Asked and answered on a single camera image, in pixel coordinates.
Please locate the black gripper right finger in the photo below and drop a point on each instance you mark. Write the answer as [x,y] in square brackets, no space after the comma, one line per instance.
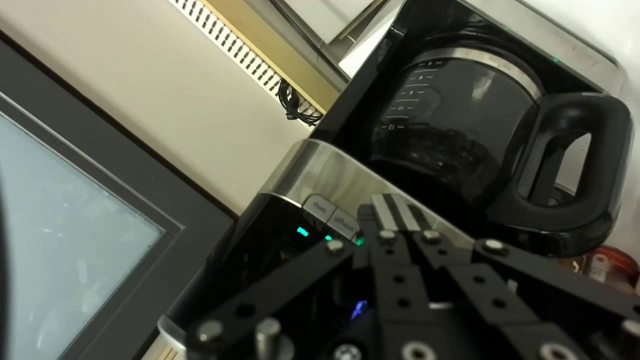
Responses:
[532,286]

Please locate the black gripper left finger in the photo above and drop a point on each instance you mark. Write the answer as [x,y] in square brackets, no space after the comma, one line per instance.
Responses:
[400,293]

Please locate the black and steel coffee maker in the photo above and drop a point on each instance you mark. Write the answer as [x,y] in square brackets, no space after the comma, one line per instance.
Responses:
[320,167]

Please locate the black computer monitor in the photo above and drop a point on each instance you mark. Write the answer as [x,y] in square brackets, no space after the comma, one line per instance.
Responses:
[80,233]

